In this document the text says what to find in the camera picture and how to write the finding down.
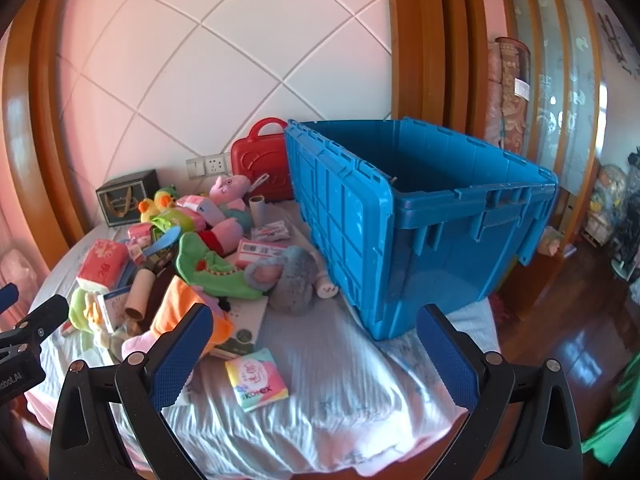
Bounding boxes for white wall socket panel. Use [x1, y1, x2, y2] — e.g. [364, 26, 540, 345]
[186, 154, 229, 179]

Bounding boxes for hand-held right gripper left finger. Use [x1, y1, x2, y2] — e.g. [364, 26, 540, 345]
[49, 302, 216, 480]

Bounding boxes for dark gift bag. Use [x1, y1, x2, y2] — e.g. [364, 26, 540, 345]
[96, 170, 160, 226]

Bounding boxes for cardboard tube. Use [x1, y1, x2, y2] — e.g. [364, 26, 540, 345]
[249, 196, 269, 229]

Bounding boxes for green cloth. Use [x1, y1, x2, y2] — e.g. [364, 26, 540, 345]
[580, 357, 640, 455]

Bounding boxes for green hooded duck plush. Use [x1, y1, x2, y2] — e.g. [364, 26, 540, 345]
[155, 186, 182, 212]

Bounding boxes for pink flowered tissue pack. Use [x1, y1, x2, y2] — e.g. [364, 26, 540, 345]
[76, 238, 132, 292]

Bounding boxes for pink white tissue pack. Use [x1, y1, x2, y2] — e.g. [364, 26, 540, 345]
[176, 195, 216, 217]

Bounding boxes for cloth-covered round desktop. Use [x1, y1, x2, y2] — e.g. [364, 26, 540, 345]
[25, 200, 501, 476]

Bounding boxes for blue plastic long-handled tool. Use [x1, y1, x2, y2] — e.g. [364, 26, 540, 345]
[141, 225, 182, 257]

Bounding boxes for yellow duck plush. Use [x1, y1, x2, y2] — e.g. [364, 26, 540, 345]
[138, 198, 162, 224]

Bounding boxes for rolled patterned blankets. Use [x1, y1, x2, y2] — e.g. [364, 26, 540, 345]
[486, 36, 532, 157]

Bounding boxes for red toy suitcase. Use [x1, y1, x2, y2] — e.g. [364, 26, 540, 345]
[231, 118, 296, 204]

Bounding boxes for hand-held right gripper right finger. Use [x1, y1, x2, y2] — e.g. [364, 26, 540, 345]
[416, 304, 586, 480]

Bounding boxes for small clear wrapped packet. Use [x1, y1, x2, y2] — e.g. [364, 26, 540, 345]
[251, 221, 294, 242]

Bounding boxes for pink pig plush red dress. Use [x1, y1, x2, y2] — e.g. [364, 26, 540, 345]
[199, 219, 246, 255]

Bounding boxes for colourful tissue packet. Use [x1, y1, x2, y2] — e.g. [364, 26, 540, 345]
[224, 348, 291, 413]

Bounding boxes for orange cloth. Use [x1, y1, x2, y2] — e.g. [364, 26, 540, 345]
[149, 276, 236, 356]

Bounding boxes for background clutter pile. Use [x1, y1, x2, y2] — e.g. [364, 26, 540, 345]
[582, 147, 640, 306]

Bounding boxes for pink pack white label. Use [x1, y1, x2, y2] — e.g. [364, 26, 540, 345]
[235, 238, 287, 271]

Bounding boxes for white blue medicine box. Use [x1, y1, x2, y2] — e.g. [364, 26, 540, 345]
[96, 287, 134, 334]

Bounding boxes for blue plastic crate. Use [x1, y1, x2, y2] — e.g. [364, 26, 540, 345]
[284, 117, 559, 342]

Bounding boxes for green plush hat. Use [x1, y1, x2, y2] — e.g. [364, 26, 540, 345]
[177, 232, 266, 302]

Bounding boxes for grey mouse plush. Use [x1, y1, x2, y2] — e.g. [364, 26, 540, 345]
[243, 246, 342, 317]

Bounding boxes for white cylinder cup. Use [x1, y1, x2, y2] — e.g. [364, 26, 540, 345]
[124, 268, 157, 322]

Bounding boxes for pink pig plush blue dress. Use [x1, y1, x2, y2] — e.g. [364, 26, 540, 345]
[207, 174, 271, 233]

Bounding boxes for lime green plush toy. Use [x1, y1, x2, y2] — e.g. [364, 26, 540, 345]
[68, 290, 107, 335]

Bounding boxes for wooden glass partition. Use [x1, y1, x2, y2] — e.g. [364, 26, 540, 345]
[492, 0, 611, 196]

